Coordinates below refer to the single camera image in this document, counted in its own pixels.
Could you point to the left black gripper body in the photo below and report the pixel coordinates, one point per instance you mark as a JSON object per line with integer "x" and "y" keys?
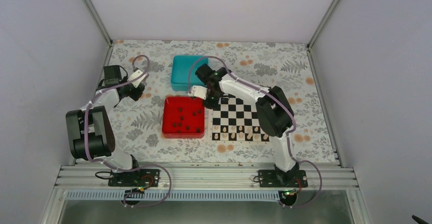
{"x": 135, "y": 96}

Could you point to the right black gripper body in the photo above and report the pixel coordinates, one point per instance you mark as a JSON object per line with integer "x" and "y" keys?
{"x": 214, "y": 102}

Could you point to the red plastic tray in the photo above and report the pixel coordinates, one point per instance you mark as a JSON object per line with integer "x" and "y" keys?
{"x": 183, "y": 117}

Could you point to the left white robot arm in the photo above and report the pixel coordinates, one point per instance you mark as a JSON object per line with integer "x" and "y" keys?
{"x": 90, "y": 134}

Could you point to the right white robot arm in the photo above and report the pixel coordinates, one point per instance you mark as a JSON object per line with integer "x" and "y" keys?
{"x": 274, "y": 113}

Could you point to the black white chessboard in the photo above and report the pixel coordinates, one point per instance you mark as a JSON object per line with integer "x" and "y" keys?
{"x": 235, "y": 122}

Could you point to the teal plastic box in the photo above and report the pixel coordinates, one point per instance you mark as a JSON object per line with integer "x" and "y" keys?
{"x": 180, "y": 71}

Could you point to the floral patterned table mat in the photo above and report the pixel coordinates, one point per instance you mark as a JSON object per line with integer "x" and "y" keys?
{"x": 137, "y": 124}

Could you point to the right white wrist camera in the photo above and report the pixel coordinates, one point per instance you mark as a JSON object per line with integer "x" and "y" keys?
{"x": 198, "y": 92}

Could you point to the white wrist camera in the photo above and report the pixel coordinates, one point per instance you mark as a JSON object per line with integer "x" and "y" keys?
{"x": 198, "y": 92}
{"x": 137, "y": 78}

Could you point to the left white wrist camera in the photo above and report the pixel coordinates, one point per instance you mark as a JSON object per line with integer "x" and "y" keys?
{"x": 137, "y": 78}

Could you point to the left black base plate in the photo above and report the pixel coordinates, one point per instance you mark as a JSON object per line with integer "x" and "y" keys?
{"x": 142, "y": 178}

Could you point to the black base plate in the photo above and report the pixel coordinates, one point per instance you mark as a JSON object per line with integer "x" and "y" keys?
{"x": 142, "y": 178}
{"x": 272, "y": 179}

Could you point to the aluminium mounting rail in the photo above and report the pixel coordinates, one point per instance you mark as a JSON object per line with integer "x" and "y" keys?
{"x": 210, "y": 176}

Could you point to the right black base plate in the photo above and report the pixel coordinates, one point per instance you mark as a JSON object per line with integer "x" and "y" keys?
{"x": 272, "y": 179}

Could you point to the aluminium corner post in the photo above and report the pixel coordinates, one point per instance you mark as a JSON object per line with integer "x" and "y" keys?
{"x": 91, "y": 8}

